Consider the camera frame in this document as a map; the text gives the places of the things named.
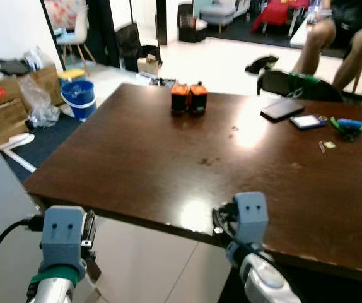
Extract white floor stand base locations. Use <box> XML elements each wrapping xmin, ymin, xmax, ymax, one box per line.
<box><xmin>0</xmin><ymin>133</ymin><xmax>40</xmax><ymax>174</ymax></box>

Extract black smartphone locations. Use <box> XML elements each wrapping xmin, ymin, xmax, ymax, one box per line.
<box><xmin>260</xmin><ymin>99</ymin><xmax>305</xmax><ymax>122</ymax></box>

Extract orange black battery pack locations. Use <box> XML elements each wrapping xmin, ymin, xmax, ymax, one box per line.
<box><xmin>171</xmin><ymin>82</ymin><xmax>190</xmax><ymax>116</ymax></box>
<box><xmin>189</xmin><ymin>81</ymin><xmax>209</xmax><ymax>117</ymax></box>

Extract small metal bits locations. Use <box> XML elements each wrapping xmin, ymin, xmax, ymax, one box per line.
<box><xmin>318</xmin><ymin>141</ymin><xmax>337</xmax><ymax>153</ymax></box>

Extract blue plastic bucket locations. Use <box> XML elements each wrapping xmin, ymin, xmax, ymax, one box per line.
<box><xmin>60</xmin><ymin>80</ymin><xmax>98</xmax><ymax>121</ymax></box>

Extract black chair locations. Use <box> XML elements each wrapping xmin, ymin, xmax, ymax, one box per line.
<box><xmin>257</xmin><ymin>69</ymin><xmax>344</xmax><ymax>103</ymax></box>

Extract clear plastic bag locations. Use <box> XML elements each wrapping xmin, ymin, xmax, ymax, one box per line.
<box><xmin>18</xmin><ymin>74</ymin><xmax>61</xmax><ymax>127</ymax></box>
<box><xmin>23</xmin><ymin>45</ymin><xmax>52</xmax><ymax>70</ymax></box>

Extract black power tool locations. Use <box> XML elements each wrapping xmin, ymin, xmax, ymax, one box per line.
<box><xmin>136</xmin><ymin>73</ymin><xmax>177</xmax><ymax>88</ymax></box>

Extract red label cardboard box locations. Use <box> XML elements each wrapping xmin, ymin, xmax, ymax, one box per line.
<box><xmin>0</xmin><ymin>76</ymin><xmax>30</xmax><ymax>146</ymax></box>

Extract black floor bag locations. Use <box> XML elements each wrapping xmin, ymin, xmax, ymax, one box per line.
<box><xmin>245</xmin><ymin>55</ymin><xmax>279</xmax><ymax>75</ymax></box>

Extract green cloth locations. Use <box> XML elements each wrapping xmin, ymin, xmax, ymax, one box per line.
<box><xmin>288</xmin><ymin>73</ymin><xmax>324</xmax><ymax>86</ymax></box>

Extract yellow flat lid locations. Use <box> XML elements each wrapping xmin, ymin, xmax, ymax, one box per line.
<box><xmin>58</xmin><ymin>68</ymin><xmax>86</xmax><ymax>81</ymax></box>

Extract small open cardboard box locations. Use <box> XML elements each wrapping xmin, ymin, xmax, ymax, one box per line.
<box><xmin>137</xmin><ymin>56</ymin><xmax>160</xmax><ymax>75</ymax></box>

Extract black basket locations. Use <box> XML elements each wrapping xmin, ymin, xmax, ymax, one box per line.
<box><xmin>177</xmin><ymin>3</ymin><xmax>208</xmax><ymax>44</ymax></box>

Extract black suitcase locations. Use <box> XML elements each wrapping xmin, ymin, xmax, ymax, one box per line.
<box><xmin>115</xmin><ymin>22</ymin><xmax>163</xmax><ymax>71</ymax></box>

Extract white plastic chair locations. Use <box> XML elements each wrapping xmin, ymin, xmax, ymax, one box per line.
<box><xmin>56</xmin><ymin>3</ymin><xmax>96</xmax><ymax>62</ymax></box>

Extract seated person in black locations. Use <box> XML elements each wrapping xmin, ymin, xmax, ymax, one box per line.
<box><xmin>291</xmin><ymin>0</ymin><xmax>362</xmax><ymax>92</ymax></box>

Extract grey ottoman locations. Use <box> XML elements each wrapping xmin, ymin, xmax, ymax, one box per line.
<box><xmin>200</xmin><ymin>3</ymin><xmax>242</xmax><ymax>32</ymax></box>

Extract red cloth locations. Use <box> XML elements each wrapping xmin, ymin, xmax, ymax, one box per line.
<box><xmin>250</xmin><ymin>0</ymin><xmax>305</xmax><ymax>35</ymax></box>

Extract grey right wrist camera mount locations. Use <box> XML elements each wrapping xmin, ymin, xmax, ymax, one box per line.
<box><xmin>234</xmin><ymin>192</ymin><xmax>269</xmax><ymax>246</ymax></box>

